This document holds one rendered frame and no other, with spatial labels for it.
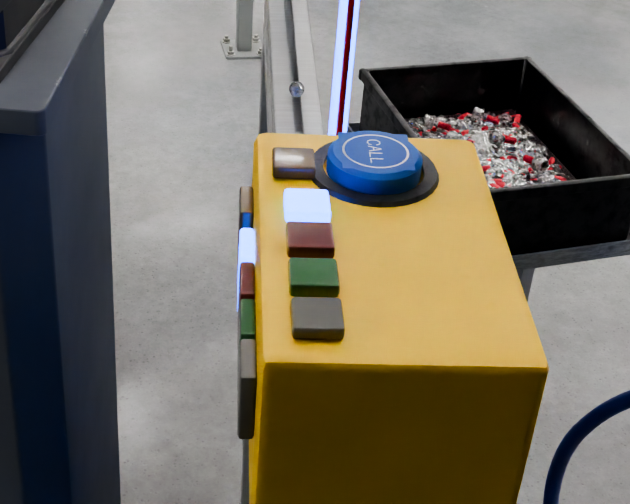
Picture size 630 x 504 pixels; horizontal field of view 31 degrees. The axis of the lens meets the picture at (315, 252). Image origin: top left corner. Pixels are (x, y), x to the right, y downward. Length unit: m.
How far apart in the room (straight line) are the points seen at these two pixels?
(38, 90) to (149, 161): 1.75
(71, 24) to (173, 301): 1.26
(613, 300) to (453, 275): 1.91
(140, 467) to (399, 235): 1.43
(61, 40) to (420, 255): 0.55
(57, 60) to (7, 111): 0.08
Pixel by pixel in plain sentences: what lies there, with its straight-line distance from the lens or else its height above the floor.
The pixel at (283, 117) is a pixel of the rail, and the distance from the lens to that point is 0.98.
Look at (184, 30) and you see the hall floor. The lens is 3.23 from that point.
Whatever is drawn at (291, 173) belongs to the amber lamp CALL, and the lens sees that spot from 0.48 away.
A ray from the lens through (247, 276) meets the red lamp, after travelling 0.45.
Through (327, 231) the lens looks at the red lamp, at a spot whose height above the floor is 1.08.
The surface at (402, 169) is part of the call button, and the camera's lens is 0.47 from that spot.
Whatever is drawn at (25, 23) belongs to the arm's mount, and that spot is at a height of 0.94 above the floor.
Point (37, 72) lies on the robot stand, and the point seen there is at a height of 0.93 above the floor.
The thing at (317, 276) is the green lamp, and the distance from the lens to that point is 0.41.
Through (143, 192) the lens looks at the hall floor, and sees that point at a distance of 2.49.
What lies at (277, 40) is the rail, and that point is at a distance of 1.11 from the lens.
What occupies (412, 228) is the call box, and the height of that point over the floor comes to 1.07.
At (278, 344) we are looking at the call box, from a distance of 0.39.
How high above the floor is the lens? 1.32
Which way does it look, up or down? 35 degrees down
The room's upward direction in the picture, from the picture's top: 5 degrees clockwise
